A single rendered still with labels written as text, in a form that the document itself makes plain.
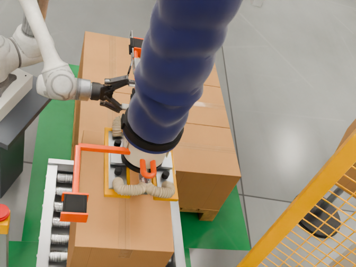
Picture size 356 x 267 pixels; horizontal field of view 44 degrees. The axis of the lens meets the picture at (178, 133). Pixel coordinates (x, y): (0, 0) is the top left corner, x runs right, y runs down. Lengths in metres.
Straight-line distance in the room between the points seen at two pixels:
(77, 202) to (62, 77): 0.44
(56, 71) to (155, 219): 0.74
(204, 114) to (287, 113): 1.43
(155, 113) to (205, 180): 1.35
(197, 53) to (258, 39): 3.77
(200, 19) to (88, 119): 1.63
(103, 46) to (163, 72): 1.96
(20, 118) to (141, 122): 1.03
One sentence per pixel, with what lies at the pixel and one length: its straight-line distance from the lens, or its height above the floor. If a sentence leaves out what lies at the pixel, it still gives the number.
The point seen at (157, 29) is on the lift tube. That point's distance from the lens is 1.29.
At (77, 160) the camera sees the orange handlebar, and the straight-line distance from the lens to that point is 1.61.
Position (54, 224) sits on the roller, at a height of 0.54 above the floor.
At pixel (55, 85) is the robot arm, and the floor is 1.43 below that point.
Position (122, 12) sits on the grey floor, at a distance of 4.65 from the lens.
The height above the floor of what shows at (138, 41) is 1.28.
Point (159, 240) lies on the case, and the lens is 1.87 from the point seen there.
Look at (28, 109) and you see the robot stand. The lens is 2.46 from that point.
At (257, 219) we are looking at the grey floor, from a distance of 3.34.
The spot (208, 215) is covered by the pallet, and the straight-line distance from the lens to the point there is 3.10.
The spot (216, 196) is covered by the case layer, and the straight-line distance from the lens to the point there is 2.91.
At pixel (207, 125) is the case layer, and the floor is 0.54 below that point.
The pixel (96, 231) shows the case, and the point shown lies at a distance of 1.83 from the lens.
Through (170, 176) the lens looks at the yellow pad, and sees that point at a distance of 1.79.
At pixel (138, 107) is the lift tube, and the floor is 1.50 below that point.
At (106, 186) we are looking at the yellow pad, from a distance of 1.70.
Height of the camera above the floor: 2.54
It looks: 45 degrees down
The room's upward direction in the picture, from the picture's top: 23 degrees clockwise
